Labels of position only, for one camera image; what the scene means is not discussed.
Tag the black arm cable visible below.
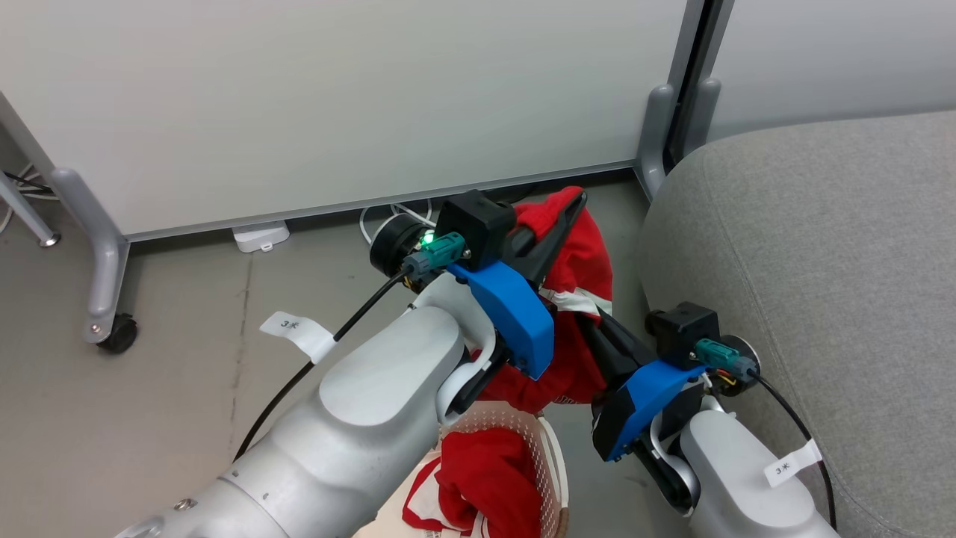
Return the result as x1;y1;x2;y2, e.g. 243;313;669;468
234;270;410;461
745;371;837;531

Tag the grey metal table leg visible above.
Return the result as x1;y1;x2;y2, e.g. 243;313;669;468
0;170;62;249

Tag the white power adapter box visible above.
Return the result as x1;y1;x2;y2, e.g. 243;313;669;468
231;220;291;254

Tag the grey fabric sofa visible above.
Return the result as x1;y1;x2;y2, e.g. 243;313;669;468
638;110;956;538

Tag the narrow white partition panel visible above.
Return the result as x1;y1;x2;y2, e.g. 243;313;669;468
705;0;956;144

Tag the teal right cable connector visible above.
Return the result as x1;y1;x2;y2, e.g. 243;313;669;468
694;338;755;379

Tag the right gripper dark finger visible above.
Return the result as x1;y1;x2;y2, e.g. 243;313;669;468
580;324;625;394
597;309;657;371

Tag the black caster wheel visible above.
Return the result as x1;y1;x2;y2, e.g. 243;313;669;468
96;313;140;355

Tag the white right cable label tag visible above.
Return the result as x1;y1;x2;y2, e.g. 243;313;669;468
763;439;823;489

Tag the teal cable connector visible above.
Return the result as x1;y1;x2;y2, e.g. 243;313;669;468
694;338;755;379
403;232;466;276

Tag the white floor cable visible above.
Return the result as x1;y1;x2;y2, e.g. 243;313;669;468
0;163;59;234

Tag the white coiled cable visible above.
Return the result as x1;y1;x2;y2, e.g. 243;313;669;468
359;200;435;247

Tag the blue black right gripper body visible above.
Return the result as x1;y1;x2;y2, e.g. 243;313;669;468
593;359;707;463

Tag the white left cable label tag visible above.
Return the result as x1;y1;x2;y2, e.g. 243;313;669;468
259;311;338;365

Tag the grey partition foot with caster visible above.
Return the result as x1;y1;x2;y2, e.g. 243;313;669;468
50;167;132;345

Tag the large red white garment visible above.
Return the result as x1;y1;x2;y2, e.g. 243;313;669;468
477;186;615;416

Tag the white cable label tag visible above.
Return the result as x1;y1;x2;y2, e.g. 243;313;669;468
259;311;338;365
763;439;823;489

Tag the black floor cable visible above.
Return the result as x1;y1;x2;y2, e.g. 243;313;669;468
0;171;52;197

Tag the cream perforated laundry basket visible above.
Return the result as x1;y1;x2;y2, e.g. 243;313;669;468
372;400;571;538

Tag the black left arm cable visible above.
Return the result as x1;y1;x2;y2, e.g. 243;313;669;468
234;270;410;461

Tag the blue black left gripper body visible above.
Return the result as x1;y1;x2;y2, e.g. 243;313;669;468
447;228;556;380

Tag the wide white partition panel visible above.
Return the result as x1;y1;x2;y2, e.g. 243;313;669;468
0;0;707;243

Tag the teal left cable connector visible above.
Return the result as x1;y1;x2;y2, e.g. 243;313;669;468
403;232;466;276

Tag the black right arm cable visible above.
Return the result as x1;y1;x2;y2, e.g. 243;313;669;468
745;371;837;531

